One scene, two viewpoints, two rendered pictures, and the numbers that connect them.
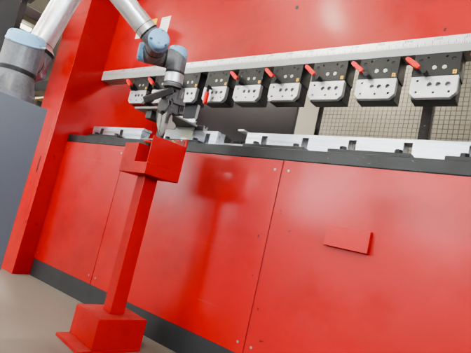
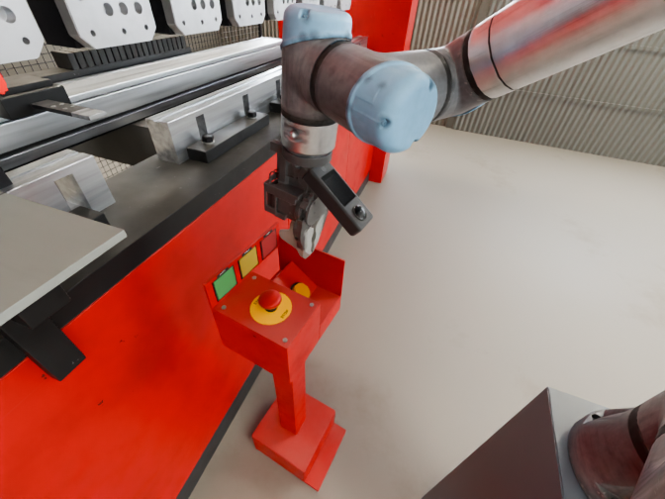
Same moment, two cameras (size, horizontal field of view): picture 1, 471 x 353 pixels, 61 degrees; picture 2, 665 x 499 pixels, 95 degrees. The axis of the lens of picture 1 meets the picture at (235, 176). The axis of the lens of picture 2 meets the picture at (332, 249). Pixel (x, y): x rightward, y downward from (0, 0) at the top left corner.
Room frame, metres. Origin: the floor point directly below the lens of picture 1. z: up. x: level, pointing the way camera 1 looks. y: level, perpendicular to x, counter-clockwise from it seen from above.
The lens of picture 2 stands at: (1.68, 0.73, 1.22)
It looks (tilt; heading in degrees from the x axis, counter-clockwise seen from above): 41 degrees down; 249
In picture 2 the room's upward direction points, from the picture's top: 4 degrees clockwise
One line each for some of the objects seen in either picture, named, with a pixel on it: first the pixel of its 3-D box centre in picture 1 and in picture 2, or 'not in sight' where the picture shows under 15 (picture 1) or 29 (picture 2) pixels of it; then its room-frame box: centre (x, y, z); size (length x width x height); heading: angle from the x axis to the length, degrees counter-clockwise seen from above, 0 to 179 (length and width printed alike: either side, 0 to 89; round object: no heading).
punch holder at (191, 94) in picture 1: (192, 90); not in sight; (2.09, 0.33, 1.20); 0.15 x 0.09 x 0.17; 52
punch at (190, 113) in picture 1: (190, 113); not in sight; (2.08, 0.31, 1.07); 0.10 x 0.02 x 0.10; 52
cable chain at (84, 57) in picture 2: not in sight; (130, 49); (1.91, -0.55, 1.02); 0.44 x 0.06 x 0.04; 52
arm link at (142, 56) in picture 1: (152, 53); (383, 96); (1.52, 0.42, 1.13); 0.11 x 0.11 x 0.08; 19
